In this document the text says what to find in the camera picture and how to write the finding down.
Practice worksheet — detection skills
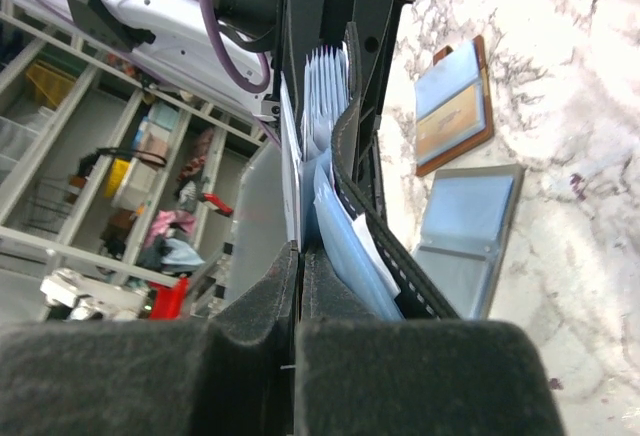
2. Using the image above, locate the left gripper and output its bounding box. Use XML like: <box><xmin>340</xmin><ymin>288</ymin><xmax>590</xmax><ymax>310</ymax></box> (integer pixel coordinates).
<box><xmin>277</xmin><ymin>0</ymin><xmax>419</xmax><ymax>122</ymax></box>

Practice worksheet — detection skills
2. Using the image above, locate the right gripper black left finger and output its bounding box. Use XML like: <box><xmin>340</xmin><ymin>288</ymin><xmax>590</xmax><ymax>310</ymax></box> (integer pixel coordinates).
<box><xmin>1</xmin><ymin>245</ymin><xmax>299</xmax><ymax>435</ymax></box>

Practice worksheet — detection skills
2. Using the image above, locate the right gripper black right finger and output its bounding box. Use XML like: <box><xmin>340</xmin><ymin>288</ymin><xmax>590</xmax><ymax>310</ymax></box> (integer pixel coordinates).
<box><xmin>294</xmin><ymin>255</ymin><xmax>565</xmax><ymax>435</ymax></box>

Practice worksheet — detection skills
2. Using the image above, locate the black card holder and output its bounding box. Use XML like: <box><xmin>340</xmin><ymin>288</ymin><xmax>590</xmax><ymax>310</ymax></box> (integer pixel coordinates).
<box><xmin>280</xmin><ymin>22</ymin><xmax>459</xmax><ymax>321</ymax></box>

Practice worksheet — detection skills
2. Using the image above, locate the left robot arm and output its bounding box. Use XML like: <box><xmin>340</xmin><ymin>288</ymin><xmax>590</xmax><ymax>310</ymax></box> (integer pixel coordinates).
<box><xmin>67</xmin><ymin>0</ymin><xmax>413</xmax><ymax>118</ymax></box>

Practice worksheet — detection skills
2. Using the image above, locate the brown card holder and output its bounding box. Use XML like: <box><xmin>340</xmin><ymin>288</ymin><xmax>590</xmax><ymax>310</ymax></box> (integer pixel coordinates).
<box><xmin>415</xmin><ymin>35</ymin><xmax>494</xmax><ymax>177</ymax></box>

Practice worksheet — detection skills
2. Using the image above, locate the grey card holder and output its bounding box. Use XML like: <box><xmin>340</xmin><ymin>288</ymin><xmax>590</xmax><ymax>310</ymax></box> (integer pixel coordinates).
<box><xmin>413</xmin><ymin>164</ymin><xmax>525</xmax><ymax>319</ymax></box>

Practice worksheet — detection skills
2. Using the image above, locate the background storage shelf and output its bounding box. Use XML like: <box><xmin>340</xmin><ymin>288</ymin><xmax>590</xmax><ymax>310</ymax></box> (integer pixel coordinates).
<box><xmin>1</xmin><ymin>0</ymin><xmax>266</xmax><ymax>324</ymax></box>

